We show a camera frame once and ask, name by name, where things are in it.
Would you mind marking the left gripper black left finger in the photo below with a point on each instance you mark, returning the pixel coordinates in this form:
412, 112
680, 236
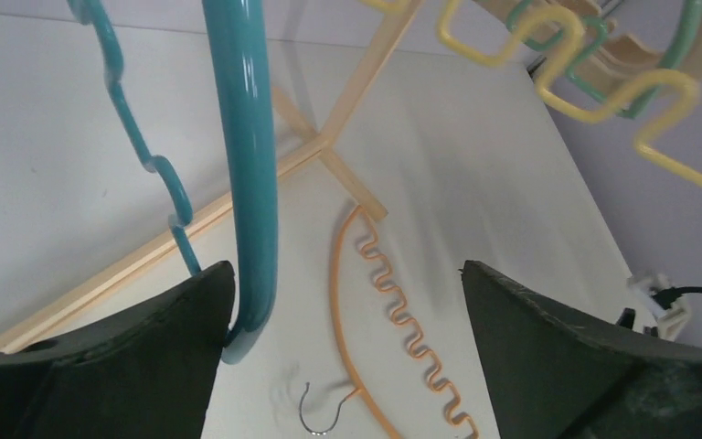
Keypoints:
145, 372

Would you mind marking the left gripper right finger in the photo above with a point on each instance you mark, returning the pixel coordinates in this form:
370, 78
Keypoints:
553, 371

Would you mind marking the blue wire hanger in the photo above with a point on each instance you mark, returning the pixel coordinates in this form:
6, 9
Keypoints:
237, 42

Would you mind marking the wooden clothes rack frame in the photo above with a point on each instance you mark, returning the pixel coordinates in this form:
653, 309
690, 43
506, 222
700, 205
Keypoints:
297, 144

